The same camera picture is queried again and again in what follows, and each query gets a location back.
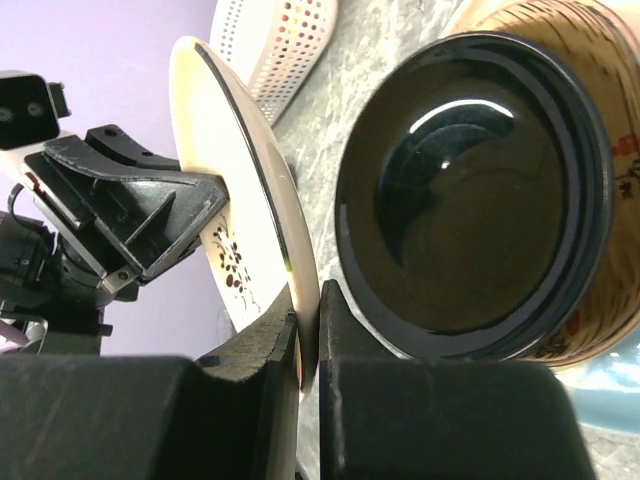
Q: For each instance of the black lacquer plate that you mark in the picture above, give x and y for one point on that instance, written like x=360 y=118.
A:
x=474 y=199

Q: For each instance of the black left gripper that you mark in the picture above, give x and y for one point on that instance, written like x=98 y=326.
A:
x=126 y=215

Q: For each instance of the tan wooden printed plate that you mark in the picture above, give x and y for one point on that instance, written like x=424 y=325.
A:
x=599 y=42

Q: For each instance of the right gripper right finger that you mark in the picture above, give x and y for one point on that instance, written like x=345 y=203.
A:
x=382 y=417

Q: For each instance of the small cream floral plate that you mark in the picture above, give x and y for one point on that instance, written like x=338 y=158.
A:
x=258 y=245

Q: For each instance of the large cream and blue plate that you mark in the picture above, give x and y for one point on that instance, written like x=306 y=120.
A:
x=605 y=390

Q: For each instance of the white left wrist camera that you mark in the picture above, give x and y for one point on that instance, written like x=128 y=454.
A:
x=31 y=108

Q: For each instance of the white perforated plastic bin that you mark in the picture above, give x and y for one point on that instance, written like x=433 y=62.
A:
x=272 y=45

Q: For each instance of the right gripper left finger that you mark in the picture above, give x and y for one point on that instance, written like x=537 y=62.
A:
x=230 y=415

